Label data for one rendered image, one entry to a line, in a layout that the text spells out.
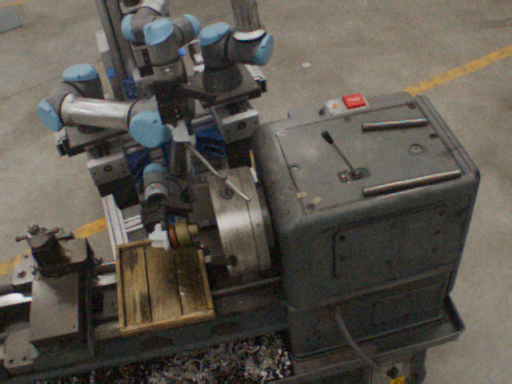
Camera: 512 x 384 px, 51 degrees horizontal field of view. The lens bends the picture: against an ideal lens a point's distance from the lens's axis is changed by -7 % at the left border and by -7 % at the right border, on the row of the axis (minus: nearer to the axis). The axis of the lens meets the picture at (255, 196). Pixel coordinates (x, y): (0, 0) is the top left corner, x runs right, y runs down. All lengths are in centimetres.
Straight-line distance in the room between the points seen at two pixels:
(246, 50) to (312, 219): 71
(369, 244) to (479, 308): 134
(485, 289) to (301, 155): 156
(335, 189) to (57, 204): 242
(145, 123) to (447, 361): 174
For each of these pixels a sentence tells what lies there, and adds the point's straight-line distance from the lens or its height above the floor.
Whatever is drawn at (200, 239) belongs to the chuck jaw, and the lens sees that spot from 167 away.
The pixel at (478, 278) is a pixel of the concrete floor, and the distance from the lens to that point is 298.
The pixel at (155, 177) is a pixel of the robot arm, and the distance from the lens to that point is 188.
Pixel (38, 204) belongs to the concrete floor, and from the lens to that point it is 374.
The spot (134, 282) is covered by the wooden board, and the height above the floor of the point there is 88.
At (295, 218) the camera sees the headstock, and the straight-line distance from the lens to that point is 148.
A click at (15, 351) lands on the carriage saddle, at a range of 190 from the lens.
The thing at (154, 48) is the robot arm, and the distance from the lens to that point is 148.
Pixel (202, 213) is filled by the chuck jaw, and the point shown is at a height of 113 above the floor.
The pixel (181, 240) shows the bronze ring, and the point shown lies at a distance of 169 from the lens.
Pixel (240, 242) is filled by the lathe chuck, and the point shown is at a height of 115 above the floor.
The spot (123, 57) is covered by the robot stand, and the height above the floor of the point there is 131.
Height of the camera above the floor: 234
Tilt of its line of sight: 45 degrees down
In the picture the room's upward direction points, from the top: 9 degrees counter-clockwise
